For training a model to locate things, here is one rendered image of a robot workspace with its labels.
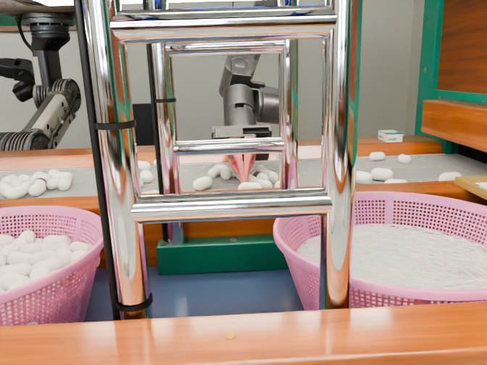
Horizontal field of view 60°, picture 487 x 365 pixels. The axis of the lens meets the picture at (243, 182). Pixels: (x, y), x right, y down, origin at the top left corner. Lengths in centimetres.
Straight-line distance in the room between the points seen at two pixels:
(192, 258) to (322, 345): 31
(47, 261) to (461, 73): 84
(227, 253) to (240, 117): 27
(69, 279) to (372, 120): 276
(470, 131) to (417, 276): 43
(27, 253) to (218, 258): 22
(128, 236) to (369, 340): 17
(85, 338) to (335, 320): 17
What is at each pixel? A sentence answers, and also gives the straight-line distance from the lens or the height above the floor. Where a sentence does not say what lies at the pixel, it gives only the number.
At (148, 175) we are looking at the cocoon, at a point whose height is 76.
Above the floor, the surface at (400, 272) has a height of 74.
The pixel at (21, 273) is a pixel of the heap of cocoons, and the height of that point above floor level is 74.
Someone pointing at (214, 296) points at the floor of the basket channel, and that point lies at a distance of 52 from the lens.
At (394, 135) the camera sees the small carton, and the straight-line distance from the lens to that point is 101.
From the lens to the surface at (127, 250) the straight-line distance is 30.
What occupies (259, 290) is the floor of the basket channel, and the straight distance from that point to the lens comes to 52.
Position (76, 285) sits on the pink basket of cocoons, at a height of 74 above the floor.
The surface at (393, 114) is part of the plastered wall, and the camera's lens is 310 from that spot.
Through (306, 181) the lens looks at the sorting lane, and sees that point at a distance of 75.
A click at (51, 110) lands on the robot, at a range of 133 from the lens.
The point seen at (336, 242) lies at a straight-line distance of 30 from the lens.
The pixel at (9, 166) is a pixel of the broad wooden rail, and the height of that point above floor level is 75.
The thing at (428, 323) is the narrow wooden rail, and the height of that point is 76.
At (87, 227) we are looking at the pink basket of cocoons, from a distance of 55.
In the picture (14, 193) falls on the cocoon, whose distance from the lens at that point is 77.
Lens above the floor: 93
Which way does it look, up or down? 15 degrees down
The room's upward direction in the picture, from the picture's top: 2 degrees counter-clockwise
